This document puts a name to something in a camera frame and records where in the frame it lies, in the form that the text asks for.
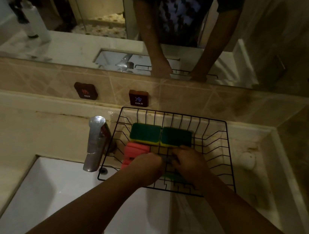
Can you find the white sink basin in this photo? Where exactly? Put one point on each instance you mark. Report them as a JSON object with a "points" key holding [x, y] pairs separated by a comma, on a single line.
{"points": [[55, 199]]}

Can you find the chrome faucet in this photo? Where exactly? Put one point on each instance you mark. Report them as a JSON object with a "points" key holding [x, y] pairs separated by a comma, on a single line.
{"points": [[96, 139]]}

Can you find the person's right forearm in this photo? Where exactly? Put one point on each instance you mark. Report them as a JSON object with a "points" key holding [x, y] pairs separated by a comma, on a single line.
{"points": [[245, 226]]}

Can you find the person's left hand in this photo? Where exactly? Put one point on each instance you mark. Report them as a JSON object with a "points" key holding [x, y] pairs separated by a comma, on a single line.
{"points": [[145, 168]]}

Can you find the wall mirror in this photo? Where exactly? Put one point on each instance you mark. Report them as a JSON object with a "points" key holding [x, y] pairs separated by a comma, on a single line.
{"points": [[81, 49]]}

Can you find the person's left fingers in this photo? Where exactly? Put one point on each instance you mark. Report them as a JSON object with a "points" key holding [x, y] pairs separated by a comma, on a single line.
{"points": [[157, 162]]}

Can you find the brown hot water label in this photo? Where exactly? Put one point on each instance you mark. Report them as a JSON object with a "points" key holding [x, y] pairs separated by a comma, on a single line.
{"points": [[85, 91]]}

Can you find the person's right hand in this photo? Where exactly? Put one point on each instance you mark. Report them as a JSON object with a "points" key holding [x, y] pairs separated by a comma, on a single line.
{"points": [[193, 166]]}

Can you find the green yellow sponge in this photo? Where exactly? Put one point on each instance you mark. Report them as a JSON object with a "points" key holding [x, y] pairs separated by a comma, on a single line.
{"points": [[173, 177], [145, 133], [176, 137]]}

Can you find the red sponge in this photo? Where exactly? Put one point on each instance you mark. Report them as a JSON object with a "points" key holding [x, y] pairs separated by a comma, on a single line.
{"points": [[134, 152]]}

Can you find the person's right fingers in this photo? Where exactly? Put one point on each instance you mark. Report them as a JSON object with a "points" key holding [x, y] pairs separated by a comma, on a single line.
{"points": [[177, 156]]}

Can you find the brown cold water label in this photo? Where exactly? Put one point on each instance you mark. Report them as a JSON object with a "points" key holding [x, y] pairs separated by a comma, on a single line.
{"points": [[138, 98]]}

